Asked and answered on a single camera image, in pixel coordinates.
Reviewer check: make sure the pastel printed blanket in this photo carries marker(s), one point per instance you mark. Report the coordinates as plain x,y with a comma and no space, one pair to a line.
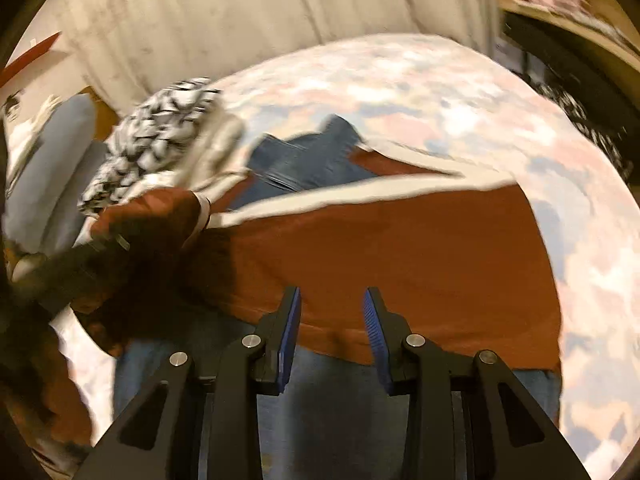
450,100

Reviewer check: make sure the black and white speckled cloth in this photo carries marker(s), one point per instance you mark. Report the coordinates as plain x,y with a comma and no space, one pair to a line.
585,120

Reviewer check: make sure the black and white patterned jacket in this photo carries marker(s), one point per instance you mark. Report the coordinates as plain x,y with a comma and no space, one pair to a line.
150,135

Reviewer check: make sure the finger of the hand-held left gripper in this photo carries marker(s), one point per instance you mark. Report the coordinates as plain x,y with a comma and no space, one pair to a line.
107,247

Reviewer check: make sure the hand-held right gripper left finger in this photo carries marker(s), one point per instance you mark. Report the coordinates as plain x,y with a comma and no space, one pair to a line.
291,340

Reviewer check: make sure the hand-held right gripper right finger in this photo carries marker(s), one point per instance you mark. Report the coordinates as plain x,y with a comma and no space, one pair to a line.
375,340

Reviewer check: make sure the brown jacket with denim collar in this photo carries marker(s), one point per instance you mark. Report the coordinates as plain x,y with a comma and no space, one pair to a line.
400,260

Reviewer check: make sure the beige curtain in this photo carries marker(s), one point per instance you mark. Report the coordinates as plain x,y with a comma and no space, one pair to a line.
250,10

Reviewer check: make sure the wooden desk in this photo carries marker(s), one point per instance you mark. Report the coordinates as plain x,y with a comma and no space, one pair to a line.
600,45

